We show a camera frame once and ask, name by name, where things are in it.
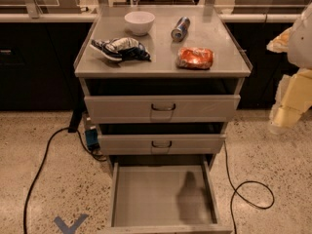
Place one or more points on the black top drawer handle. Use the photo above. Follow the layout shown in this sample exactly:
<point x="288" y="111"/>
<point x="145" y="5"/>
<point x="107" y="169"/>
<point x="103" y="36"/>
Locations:
<point x="163" y="108"/>

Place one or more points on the black middle drawer handle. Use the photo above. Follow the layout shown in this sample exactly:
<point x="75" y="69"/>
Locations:
<point x="162" y="144"/>

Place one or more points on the blue silver energy drink can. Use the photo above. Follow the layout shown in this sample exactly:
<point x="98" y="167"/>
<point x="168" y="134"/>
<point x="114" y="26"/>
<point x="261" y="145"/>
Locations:
<point x="181" y="28"/>

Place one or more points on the blue white chip bag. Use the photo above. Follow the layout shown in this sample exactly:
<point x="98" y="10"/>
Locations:
<point x="121" y="49"/>

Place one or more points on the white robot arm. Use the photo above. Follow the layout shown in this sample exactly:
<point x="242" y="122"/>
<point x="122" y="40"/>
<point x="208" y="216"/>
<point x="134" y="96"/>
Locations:
<point x="300" y="42"/>

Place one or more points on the grey open bottom drawer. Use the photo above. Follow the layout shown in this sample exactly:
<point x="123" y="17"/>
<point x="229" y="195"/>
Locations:
<point x="165" y="199"/>

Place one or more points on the black drawer handle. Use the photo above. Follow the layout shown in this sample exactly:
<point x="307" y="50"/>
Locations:
<point x="162" y="144"/>
<point x="163" y="108"/>

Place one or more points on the white ceramic bowl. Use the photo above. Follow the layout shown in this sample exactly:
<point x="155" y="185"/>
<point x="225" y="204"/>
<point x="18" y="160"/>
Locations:
<point x="139" y="22"/>

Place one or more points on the grey top drawer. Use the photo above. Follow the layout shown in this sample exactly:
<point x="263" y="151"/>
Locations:
<point x="137" y="109"/>

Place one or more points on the blue power adapter box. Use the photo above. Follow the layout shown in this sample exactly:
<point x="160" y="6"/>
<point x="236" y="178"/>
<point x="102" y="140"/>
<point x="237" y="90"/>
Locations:
<point x="92" y="139"/>

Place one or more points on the grey middle drawer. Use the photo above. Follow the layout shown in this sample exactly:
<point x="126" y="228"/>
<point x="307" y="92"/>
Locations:
<point x="141" y="144"/>

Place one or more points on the grey metal drawer cabinet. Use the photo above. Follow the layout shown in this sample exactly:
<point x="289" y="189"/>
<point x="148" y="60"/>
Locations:
<point x="161" y="76"/>

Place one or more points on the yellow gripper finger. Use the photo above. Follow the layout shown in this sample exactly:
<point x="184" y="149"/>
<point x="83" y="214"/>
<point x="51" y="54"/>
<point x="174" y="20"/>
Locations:
<point x="280" y="44"/>
<point x="293" y="98"/>

